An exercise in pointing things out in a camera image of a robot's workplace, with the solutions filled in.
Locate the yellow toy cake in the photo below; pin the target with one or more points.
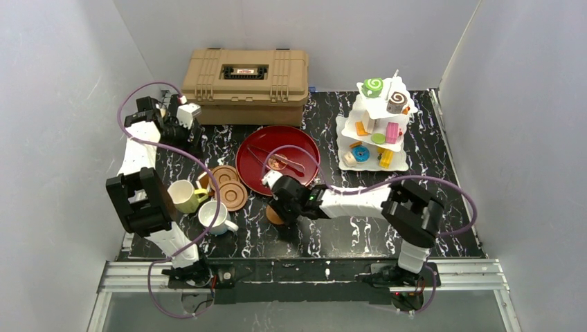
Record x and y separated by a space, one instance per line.
385 158

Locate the green swirl roll cake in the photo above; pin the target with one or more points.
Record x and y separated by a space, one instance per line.
372 87

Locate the pink toy cake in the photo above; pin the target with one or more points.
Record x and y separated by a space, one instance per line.
392 132

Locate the green toy macaron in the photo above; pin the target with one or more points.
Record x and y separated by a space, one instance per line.
378 138

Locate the brown swirl roll cake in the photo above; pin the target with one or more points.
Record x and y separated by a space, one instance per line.
397 103

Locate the wooden coaster stack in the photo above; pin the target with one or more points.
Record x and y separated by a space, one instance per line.
221 173

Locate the white round toy mochi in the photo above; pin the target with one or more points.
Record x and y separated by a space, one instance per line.
349 159

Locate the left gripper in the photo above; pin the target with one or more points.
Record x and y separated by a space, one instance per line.
182 135

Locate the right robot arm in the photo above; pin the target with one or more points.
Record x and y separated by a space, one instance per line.
413 212

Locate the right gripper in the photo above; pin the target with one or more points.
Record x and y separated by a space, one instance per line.
279 201

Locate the white tiered cake stand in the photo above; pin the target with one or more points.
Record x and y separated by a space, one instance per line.
346 133

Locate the white toy cake slice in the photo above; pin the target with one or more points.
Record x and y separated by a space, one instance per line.
368 122

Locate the pink handled metal tongs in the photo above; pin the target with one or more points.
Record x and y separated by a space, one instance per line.
276 162

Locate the orange toy cake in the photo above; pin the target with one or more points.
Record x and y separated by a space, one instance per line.
360 129

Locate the red round tray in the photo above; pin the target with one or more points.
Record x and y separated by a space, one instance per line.
291 142

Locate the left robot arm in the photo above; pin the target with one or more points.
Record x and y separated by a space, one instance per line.
139 197

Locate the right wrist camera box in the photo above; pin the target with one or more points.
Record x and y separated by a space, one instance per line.
271 178

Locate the blue toy donut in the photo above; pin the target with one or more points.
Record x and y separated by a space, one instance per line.
360 153

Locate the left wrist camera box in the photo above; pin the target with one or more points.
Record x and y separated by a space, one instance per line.
187 112

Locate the yellow green mug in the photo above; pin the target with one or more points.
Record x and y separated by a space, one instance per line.
187 197

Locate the white grey mug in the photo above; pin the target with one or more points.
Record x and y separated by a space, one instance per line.
216 217

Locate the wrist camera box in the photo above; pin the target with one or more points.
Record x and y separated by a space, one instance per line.
187 112
271 178

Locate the tan plastic toolbox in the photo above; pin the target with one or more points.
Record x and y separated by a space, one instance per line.
248 87

